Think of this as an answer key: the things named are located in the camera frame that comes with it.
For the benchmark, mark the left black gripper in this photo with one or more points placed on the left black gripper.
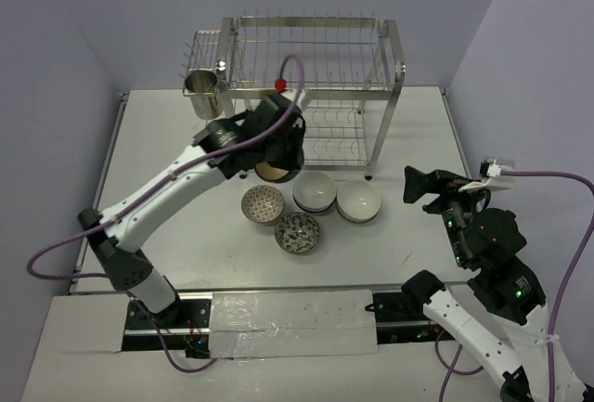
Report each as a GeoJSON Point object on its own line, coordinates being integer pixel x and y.
{"type": "Point", "coordinates": [288, 152]}

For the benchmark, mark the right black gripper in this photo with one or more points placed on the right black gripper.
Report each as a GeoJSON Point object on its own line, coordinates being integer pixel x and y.
{"type": "Point", "coordinates": [440, 180]}

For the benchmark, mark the teal bowl tan interior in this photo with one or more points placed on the teal bowl tan interior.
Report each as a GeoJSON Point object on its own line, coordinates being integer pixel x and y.
{"type": "Point", "coordinates": [275, 175]}

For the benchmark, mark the white bowl top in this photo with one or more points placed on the white bowl top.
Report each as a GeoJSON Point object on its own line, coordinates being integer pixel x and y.
{"type": "Point", "coordinates": [314, 191]}

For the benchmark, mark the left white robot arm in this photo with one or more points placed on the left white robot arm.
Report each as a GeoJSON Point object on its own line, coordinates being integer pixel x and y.
{"type": "Point", "coordinates": [117, 234]}

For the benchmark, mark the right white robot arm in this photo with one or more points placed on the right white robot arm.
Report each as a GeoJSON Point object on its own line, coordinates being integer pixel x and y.
{"type": "Point", "coordinates": [530, 364]}

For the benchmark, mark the steel two-tier dish rack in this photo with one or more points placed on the steel two-tier dish rack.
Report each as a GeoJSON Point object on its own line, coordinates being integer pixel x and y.
{"type": "Point", "coordinates": [354, 72]}

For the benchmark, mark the geometric patterned bowl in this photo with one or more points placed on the geometric patterned bowl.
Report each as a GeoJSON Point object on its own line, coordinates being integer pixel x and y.
{"type": "Point", "coordinates": [262, 204]}

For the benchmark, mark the white bowl dark rim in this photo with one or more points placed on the white bowl dark rim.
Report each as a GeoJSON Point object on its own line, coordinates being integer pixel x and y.
{"type": "Point", "coordinates": [358, 201]}

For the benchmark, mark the floral patterned dark bowl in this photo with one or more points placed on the floral patterned dark bowl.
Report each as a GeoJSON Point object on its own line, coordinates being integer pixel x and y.
{"type": "Point", "coordinates": [297, 233]}

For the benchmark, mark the steel utensil cup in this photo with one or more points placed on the steel utensil cup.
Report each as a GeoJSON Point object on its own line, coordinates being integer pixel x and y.
{"type": "Point", "coordinates": [200, 86]}

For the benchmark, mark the white taped board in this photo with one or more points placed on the white taped board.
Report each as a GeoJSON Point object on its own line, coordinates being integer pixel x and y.
{"type": "Point", "coordinates": [292, 324]}

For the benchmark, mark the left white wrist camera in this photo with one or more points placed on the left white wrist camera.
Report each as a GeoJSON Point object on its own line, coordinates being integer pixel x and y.
{"type": "Point", "coordinates": [289, 96]}

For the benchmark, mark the wire side basket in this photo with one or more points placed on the wire side basket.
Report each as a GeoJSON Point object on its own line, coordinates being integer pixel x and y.
{"type": "Point", "coordinates": [201, 52]}

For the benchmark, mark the black mounting rail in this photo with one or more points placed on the black mounting rail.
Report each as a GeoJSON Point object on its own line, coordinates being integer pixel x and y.
{"type": "Point", "coordinates": [188, 332]}

